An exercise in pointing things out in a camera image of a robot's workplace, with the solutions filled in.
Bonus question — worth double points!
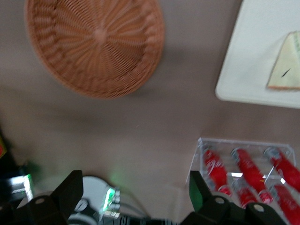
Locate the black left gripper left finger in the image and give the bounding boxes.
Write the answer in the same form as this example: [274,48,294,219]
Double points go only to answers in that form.
[0,170,84,225]

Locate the clear acrylic bottle rack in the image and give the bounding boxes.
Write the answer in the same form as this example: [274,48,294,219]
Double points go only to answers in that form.
[186,137,300,225]

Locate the steel canister with green rim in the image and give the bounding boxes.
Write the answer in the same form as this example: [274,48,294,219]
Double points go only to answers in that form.
[7,173,33,202]

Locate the cream plastic serving tray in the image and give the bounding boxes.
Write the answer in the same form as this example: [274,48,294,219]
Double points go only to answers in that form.
[215,0,300,109]

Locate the red cola bottle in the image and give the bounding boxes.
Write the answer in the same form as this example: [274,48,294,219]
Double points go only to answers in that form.
[231,180,259,210]
[264,147,300,188]
[202,149,233,196]
[269,184,300,224]

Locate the triangle sandwich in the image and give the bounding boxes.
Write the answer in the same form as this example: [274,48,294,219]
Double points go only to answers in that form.
[266,31,300,91]

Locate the red cola can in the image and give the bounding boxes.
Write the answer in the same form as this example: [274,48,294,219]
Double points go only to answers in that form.
[231,148,274,203]

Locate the round brown wicker basket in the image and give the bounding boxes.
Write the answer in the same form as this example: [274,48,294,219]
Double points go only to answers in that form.
[24,0,165,99]

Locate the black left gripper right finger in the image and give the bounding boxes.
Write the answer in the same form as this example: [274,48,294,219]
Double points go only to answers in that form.
[180,170,287,225]

